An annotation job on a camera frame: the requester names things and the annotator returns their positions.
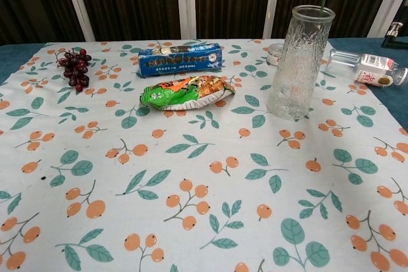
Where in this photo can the green snack bag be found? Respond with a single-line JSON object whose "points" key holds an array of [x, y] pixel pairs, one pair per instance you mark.
{"points": [[181, 93]]}

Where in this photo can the dark folding screen white frames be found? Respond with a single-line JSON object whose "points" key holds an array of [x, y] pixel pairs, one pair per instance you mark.
{"points": [[134, 1]]}

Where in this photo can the textured clear glass vase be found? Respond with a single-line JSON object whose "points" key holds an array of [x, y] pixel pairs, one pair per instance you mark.
{"points": [[296, 71]]}

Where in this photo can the clear plastic bottle white label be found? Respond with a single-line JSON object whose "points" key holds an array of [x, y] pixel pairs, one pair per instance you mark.
{"points": [[373, 68]]}

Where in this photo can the blue cookie box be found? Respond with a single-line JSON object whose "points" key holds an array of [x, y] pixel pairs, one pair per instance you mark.
{"points": [[178, 60]]}

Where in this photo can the floral print tablecloth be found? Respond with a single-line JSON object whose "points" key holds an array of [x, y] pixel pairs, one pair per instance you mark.
{"points": [[191, 163]]}

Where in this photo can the dark purple grape bunch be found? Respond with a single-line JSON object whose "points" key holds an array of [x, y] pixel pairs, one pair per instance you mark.
{"points": [[76, 68]]}

